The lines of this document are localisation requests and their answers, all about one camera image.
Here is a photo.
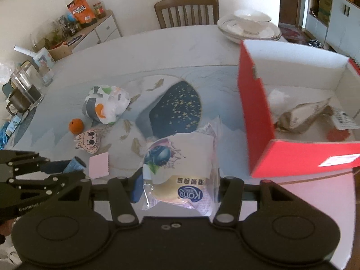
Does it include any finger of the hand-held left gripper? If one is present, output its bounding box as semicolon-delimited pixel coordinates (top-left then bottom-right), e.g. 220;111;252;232
9;173;91;201
0;150;72;176

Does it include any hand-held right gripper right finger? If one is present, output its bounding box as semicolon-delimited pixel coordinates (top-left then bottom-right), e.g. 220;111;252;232
213;176;302;228

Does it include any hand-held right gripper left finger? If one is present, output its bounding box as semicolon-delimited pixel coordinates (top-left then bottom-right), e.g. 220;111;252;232
56;169;144;228

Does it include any cartoon face plush charm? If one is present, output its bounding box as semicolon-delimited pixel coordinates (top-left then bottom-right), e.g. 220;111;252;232
74;128;102;154

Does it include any pink sticky note pad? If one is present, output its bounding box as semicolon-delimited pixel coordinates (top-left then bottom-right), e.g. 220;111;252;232
89;152;110;179

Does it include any orange tangerine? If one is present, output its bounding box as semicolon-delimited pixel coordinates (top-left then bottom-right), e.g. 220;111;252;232
69;118;84;134

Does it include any blueberry bread packet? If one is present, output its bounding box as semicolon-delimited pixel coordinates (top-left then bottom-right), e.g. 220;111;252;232
141;123;220;218

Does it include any white patterned plastic bag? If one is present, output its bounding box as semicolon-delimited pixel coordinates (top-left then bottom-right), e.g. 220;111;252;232
83;84;131;124

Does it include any red cardboard box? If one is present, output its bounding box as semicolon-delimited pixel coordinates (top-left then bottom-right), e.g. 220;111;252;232
237;40;360;178

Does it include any clear plastic wrap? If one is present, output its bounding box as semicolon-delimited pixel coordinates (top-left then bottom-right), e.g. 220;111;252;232
267;89;293;113

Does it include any brown paper snack bag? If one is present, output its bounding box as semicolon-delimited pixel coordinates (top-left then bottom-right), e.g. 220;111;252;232
277;97;334;133

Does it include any clear printed sachet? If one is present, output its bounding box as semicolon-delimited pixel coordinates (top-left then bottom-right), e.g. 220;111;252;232
331;109;360;130

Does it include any dark brown mug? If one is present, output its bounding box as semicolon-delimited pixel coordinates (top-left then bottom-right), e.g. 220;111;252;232
6;90;32;116

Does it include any blue printed table mat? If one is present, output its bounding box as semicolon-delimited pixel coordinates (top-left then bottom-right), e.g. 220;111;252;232
0;62;254;175

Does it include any tall glass jar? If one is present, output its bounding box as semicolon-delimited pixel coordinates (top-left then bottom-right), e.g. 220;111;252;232
10;62;44;108

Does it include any white printed mug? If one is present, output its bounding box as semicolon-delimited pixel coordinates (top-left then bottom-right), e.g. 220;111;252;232
33;48;56;86

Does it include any light wooden holder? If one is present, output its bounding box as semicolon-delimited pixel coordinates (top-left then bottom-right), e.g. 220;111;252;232
47;45;72;61

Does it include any white paper roll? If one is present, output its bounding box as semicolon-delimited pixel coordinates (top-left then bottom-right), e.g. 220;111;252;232
14;45;37;58

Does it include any clear glass dome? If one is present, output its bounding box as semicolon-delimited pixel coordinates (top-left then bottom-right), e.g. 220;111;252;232
30;20;68;52

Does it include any white sideboard cabinet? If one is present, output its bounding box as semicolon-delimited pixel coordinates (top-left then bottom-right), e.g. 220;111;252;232
67;9;123;54

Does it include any orange snack bag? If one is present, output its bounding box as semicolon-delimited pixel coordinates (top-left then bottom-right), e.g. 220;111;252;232
66;0;98;25

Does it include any stack of white plates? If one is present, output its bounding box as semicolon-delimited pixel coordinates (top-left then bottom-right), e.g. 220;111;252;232
217;20;282;44

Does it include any red-lidded sauce jar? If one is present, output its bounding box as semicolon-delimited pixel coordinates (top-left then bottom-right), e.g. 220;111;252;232
92;2;106;20

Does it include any white porcelain bowl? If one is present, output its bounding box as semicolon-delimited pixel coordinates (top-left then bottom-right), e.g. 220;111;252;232
233;9;272;34

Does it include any brown wooden chair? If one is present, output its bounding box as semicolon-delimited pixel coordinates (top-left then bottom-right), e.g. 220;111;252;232
154;0;219;29

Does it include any brown entrance door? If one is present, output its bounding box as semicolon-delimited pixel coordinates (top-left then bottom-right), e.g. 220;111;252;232
278;0;310;29

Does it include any brown cardboard carton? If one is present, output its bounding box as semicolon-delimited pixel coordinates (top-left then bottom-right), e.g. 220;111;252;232
317;0;333;20

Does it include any grey wall cabinet unit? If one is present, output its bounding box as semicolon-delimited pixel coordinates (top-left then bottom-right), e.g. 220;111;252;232
305;0;360;59

